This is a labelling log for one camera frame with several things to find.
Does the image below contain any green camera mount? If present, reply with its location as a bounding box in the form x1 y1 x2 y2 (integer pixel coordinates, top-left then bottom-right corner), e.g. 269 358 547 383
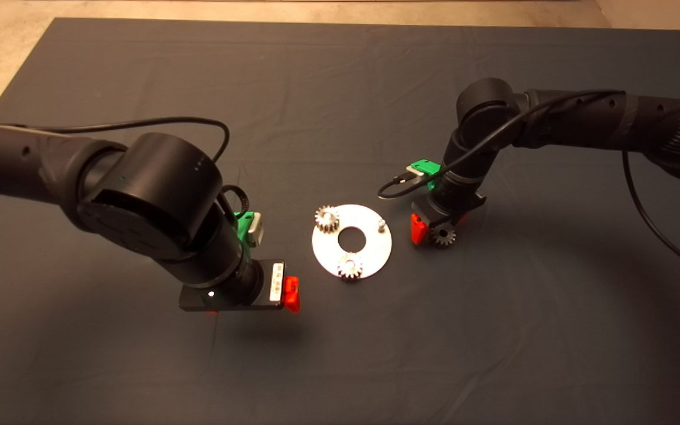
409 159 439 191
234 211 257 249

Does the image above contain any small steel planetary gear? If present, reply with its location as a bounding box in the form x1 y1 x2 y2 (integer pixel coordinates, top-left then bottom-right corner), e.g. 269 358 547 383
315 205 341 233
430 225 457 249
338 254 365 282

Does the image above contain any green right camera mount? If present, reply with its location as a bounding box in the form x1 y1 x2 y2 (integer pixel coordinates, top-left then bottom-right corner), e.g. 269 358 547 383
409 159 439 191

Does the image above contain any round metal carrier plate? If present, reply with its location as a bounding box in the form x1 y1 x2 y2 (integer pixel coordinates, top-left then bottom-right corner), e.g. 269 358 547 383
311 204 393 280

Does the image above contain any green left camera mount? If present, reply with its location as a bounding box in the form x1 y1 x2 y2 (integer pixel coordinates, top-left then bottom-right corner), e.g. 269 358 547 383
234 211 257 249

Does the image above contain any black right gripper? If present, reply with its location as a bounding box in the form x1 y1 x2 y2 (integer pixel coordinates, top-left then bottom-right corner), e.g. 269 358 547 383
410 192 487 246

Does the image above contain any thin black left camera cable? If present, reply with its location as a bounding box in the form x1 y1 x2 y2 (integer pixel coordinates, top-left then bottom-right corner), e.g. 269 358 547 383
6 116 252 214

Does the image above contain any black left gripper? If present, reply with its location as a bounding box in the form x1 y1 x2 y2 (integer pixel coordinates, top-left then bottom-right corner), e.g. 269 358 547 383
179 260 302 315

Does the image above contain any dark grey table cloth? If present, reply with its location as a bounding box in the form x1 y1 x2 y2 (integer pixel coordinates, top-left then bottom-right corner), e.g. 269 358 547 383
0 18 680 425

